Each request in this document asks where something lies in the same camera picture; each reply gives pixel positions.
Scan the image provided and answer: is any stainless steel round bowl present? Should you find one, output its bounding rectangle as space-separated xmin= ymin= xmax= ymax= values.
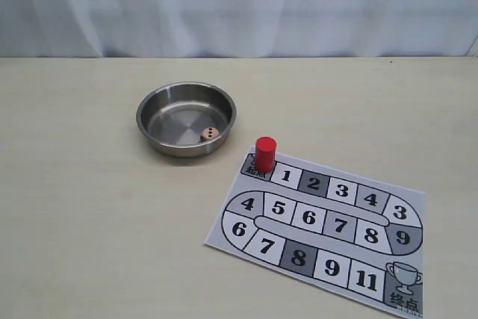
xmin=135 ymin=81 xmax=237 ymax=158

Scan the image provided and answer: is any beige wooden die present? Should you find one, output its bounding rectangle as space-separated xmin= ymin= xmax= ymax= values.
xmin=200 ymin=127 xmax=220 ymax=142

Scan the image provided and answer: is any printed paper game board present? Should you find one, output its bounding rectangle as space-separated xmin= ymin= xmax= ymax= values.
xmin=205 ymin=149 xmax=426 ymax=318

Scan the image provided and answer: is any white background curtain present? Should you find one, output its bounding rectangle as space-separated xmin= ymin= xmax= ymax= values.
xmin=1 ymin=0 xmax=477 ymax=58

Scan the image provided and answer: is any red cylinder game piece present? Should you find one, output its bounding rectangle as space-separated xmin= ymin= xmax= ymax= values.
xmin=255 ymin=136 xmax=276 ymax=173

